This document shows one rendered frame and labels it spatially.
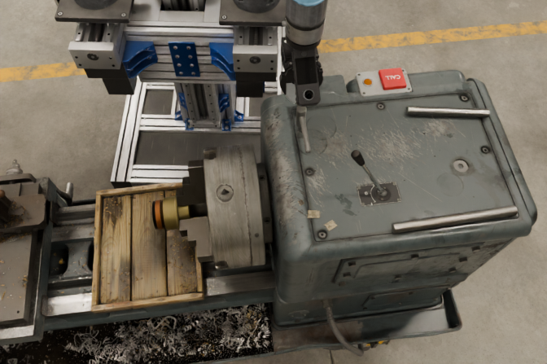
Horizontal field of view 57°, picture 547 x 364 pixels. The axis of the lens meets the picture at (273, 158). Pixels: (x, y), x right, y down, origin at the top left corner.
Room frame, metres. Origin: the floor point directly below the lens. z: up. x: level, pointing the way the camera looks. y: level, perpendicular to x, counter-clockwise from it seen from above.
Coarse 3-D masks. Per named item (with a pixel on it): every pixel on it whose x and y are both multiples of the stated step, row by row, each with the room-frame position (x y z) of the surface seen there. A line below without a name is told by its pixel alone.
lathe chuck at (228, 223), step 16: (208, 160) 0.58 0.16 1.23; (224, 160) 0.58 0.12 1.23; (240, 160) 0.58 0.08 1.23; (208, 176) 0.53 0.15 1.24; (224, 176) 0.53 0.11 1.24; (240, 176) 0.53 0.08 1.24; (208, 192) 0.49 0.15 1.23; (240, 192) 0.49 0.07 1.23; (208, 208) 0.45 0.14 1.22; (224, 208) 0.46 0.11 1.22; (240, 208) 0.46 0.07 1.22; (208, 224) 0.42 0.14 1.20; (224, 224) 0.43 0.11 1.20; (240, 224) 0.43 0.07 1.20; (224, 240) 0.40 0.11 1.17; (240, 240) 0.40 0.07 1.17; (224, 256) 0.37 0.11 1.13; (240, 256) 0.38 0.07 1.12
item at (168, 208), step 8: (160, 200) 0.52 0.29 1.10; (168, 200) 0.52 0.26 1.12; (176, 200) 0.52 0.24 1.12; (152, 208) 0.49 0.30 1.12; (160, 208) 0.50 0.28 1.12; (168, 208) 0.49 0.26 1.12; (176, 208) 0.49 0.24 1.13; (184, 208) 0.50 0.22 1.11; (152, 216) 0.48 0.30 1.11; (160, 216) 0.48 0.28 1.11; (168, 216) 0.48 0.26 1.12; (176, 216) 0.48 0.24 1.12; (184, 216) 0.48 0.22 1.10; (160, 224) 0.46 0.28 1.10; (168, 224) 0.46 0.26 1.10; (176, 224) 0.46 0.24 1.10
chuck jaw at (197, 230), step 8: (184, 224) 0.46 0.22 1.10; (192, 224) 0.46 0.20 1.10; (200, 224) 0.46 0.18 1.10; (184, 232) 0.45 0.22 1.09; (192, 232) 0.44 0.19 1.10; (200, 232) 0.44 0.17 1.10; (208, 232) 0.44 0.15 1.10; (192, 240) 0.42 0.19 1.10; (200, 240) 0.42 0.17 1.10; (208, 240) 0.42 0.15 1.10; (200, 248) 0.40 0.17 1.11; (208, 248) 0.40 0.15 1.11; (200, 256) 0.38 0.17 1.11; (208, 256) 0.38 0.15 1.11; (216, 264) 0.37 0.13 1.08; (224, 264) 0.37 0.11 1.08
